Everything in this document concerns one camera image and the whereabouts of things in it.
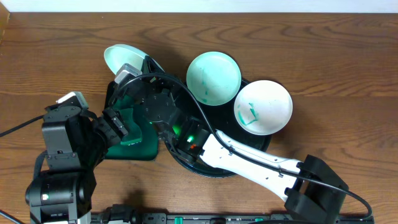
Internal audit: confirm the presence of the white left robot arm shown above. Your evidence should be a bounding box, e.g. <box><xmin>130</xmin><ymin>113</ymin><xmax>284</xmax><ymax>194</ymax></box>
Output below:
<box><xmin>25</xmin><ymin>105</ymin><xmax>127</xmax><ymax>223</ymax></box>

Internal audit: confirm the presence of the round black tray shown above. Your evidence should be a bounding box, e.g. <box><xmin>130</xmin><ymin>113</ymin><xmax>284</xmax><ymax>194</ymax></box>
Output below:
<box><xmin>160</xmin><ymin>80</ymin><xmax>271</xmax><ymax>178</ymax></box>

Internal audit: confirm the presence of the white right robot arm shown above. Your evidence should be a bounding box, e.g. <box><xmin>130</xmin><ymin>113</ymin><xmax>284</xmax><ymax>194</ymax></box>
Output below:
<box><xmin>114</xmin><ymin>73</ymin><xmax>349</xmax><ymax>223</ymax></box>

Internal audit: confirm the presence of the green sponge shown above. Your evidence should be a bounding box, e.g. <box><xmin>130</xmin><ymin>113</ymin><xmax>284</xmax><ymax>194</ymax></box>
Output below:
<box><xmin>113</xmin><ymin>96</ymin><xmax>142</xmax><ymax>146</ymax></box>

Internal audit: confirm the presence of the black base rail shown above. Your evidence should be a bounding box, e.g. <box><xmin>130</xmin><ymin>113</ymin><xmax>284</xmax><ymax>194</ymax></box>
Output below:
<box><xmin>90</xmin><ymin>203</ymin><xmax>376</xmax><ymax>224</ymax></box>

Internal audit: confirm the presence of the mint green plate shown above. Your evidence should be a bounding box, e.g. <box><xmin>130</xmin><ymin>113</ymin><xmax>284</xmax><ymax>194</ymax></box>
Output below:
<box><xmin>104</xmin><ymin>44</ymin><xmax>151</xmax><ymax>76</ymax></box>
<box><xmin>186</xmin><ymin>52</ymin><xmax>242</xmax><ymax>106</ymax></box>

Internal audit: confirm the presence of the white plate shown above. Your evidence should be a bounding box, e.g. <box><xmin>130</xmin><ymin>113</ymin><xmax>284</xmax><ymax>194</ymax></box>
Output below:
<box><xmin>234</xmin><ymin>80</ymin><xmax>293</xmax><ymax>136</ymax></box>

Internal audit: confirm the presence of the rectangular black sponge tray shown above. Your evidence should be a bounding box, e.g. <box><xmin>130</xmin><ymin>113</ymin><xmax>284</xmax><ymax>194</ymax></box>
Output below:
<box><xmin>104</xmin><ymin>82</ymin><xmax>159</xmax><ymax>161</ymax></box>

